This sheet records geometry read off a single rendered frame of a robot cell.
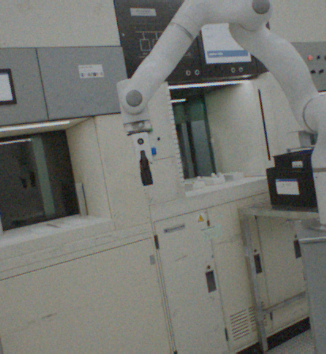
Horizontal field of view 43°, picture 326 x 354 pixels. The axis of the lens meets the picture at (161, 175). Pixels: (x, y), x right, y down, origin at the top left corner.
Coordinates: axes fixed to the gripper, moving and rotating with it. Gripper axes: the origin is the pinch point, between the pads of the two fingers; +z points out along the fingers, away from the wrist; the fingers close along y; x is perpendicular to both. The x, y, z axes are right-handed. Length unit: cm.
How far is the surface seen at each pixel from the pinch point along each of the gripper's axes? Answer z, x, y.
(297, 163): 7, -67, 44
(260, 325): 84, -45, 64
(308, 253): 30, -45, -8
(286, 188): 17, -62, 47
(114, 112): -28, 7, 44
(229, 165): 7, -55, 114
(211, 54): -50, -43, 68
